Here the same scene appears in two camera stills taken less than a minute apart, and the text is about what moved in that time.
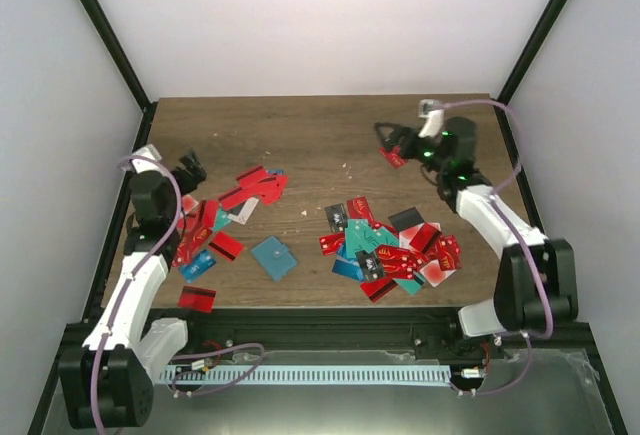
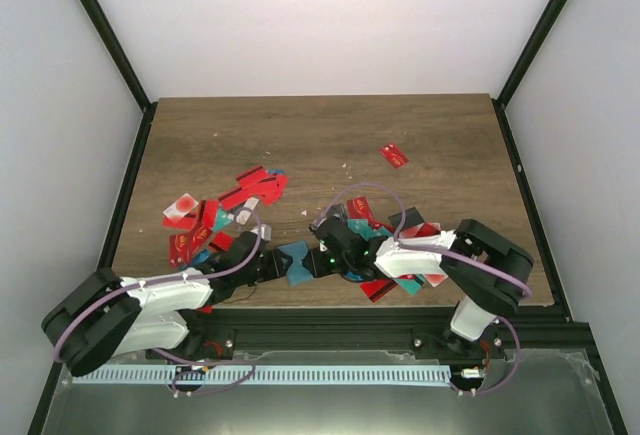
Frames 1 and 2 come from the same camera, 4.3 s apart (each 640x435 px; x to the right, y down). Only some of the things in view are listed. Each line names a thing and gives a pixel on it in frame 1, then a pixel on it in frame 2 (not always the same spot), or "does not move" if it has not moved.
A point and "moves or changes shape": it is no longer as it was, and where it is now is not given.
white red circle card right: x=433 y=273 does not move
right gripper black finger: x=389 y=131 -> x=320 y=263
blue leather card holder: x=275 y=258 moves or changes shape
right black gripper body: x=409 y=152 -> x=346 y=262
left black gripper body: x=188 y=183 -> x=253 y=277
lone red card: x=394 y=157 does not move
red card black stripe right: x=377 y=288 does not move
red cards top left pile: x=256 y=184 does not move
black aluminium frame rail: x=337 y=329 does not move
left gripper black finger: x=192 y=164 -> x=281 y=262
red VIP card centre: x=358 y=208 does not move
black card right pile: x=407 y=219 does not move
